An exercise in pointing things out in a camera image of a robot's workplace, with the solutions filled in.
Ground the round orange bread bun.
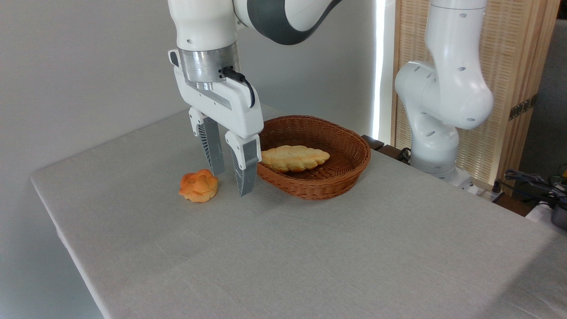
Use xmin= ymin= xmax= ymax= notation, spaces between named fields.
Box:
xmin=179 ymin=169 xmax=219 ymax=203

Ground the white power strip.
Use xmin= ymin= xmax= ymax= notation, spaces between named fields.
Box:
xmin=470 ymin=183 xmax=505 ymax=202

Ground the brown oval wicker basket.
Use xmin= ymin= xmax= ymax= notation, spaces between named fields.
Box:
xmin=256 ymin=115 xmax=372 ymax=201

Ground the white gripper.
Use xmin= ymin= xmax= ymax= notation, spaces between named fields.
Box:
xmin=168 ymin=49 xmax=265 ymax=197

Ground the black cable bundle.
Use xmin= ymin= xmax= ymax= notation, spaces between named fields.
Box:
xmin=504 ymin=169 xmax=567 ymax=210

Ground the braided yellow bread loaf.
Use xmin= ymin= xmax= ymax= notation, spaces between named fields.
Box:
xmin=260 ymin=145 xmax=331 ymax=173

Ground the dark wooden side table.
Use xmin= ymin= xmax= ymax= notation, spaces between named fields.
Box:
xmin=362 ymin=135 xmax=413 ymax=165

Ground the wooden slatted folding screen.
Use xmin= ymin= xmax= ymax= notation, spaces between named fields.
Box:
xmin=392 ymin=0 xmax=561 ymax=187

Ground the black metal screen hinge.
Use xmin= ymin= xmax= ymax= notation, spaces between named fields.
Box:
xmin=508 ymin=93 xmax=539 ymax=121

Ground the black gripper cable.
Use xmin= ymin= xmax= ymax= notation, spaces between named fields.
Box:
xmin=221 ymin=66 xmax=256 ymax=109

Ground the grey tablecloth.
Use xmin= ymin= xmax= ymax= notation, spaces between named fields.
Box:
xmin=30 ymin=104 xmax=567 ymax=319

